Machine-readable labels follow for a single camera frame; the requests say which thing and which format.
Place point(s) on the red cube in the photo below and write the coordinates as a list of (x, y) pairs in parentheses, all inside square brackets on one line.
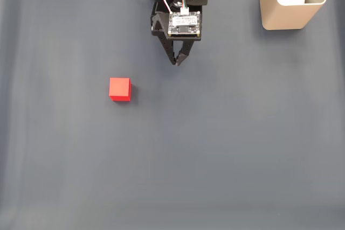
[(119, 87)]

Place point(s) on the beige square box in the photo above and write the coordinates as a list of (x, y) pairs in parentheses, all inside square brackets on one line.
[(285, 17)]

